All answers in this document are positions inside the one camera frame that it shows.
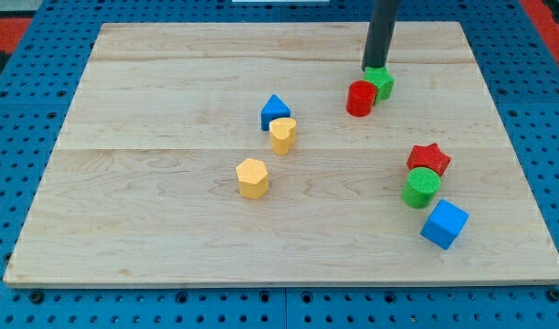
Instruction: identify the green star block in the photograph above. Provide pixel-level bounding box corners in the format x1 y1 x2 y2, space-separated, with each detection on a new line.
364 67 395 103

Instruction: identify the red star block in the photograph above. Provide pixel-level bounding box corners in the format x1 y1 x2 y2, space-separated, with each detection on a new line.
406 143 452 176

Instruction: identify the yellow hexagon block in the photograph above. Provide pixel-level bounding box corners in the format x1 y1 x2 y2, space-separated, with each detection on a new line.
236 158 269 199

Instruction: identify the yellow heart block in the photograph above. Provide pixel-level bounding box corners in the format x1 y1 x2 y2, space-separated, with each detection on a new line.
269 117 297 155

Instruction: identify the blue triangle block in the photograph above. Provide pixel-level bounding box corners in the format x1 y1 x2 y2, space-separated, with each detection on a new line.
260 94 291 131

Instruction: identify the light wooden board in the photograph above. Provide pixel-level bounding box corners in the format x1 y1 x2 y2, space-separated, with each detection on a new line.
4 22 559 289

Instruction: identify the red cylinder block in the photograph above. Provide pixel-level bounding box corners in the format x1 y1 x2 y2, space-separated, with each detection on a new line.
345 80 377 117

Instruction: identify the green cylinder block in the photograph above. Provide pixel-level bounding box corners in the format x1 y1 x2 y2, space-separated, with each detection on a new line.
401 167 441 208

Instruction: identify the blue cube block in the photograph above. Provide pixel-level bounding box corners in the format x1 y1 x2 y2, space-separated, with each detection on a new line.
420 199 469 249

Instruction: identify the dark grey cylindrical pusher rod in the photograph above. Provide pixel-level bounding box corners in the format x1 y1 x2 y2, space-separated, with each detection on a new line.
362 0 400 71

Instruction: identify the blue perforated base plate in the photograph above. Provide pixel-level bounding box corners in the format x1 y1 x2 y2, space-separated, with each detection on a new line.
0 0 559 328

